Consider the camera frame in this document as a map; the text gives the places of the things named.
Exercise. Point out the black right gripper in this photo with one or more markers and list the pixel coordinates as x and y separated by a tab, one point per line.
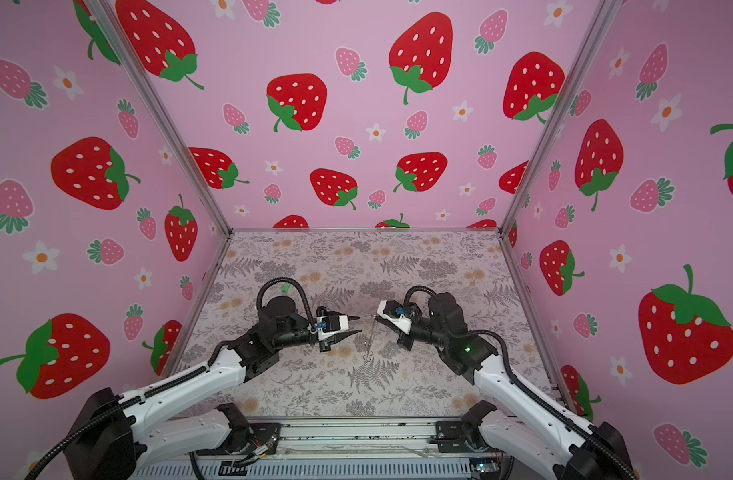
403	341

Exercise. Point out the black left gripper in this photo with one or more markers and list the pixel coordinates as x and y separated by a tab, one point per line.
345	334

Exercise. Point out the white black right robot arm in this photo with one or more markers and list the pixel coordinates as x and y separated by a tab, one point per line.
481	356

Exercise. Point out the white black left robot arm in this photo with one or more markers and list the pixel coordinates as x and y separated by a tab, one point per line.
115	435

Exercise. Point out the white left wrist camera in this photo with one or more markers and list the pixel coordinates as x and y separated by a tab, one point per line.
332	323

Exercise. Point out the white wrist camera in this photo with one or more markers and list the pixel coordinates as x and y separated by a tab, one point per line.
332	323
391	314

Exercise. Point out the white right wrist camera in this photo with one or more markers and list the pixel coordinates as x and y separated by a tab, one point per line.
391	314

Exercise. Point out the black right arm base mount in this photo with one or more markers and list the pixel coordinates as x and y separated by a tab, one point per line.
464	435

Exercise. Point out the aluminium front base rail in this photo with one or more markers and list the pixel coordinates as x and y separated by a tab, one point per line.
330	437

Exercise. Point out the grey slotted cable duct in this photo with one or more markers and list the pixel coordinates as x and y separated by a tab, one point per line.
407	468

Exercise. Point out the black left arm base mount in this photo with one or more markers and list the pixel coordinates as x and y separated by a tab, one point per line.
250	441

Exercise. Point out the right aluminium corner post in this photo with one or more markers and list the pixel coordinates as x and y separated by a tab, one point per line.
599	29

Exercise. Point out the aluminium corner post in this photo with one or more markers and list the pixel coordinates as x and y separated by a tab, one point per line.
599	29
110	26

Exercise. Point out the left aluminium corner post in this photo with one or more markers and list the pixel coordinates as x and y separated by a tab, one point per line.
110	26

